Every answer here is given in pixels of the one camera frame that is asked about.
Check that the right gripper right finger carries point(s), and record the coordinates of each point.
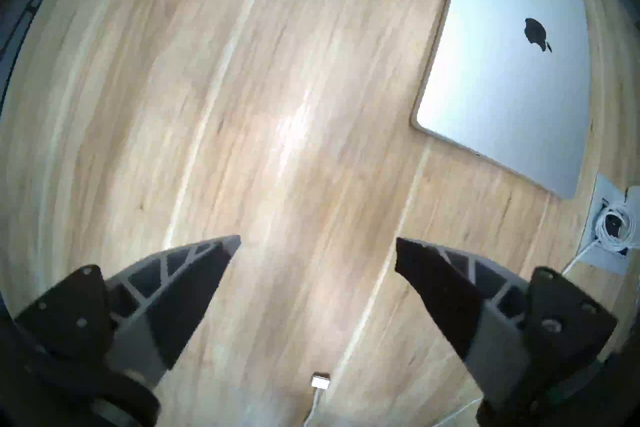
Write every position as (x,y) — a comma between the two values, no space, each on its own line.
(470,311)

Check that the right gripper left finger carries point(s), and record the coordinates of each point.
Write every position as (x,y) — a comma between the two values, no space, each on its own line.
(170,301)

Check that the silver MacBook laptop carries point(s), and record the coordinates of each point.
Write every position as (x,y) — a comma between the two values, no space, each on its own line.
(500,81)

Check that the silver table outlet box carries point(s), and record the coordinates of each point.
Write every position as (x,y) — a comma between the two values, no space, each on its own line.
(607,190)

